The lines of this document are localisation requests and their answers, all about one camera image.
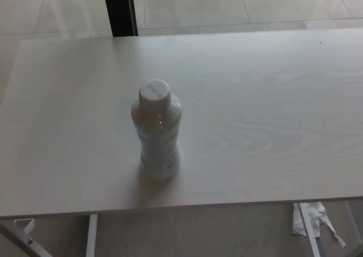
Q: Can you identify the white slanted table leg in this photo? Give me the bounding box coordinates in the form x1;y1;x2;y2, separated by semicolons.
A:
297;202;323;257

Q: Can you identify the black vertical post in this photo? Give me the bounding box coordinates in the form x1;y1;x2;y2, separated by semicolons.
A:
102;0;139;37

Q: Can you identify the crumpled white paper scrap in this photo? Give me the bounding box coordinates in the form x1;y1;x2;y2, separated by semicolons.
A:
292;201;347;248

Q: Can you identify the white metal bracket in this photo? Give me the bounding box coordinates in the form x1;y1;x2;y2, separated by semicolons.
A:
13;218;35;235

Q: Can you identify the grey diagonal frame bar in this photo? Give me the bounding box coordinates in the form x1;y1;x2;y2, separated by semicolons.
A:
0;221;53;257

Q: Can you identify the white-capped clear plastic bottle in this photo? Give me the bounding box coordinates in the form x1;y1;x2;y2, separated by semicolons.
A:
130;78;182;180

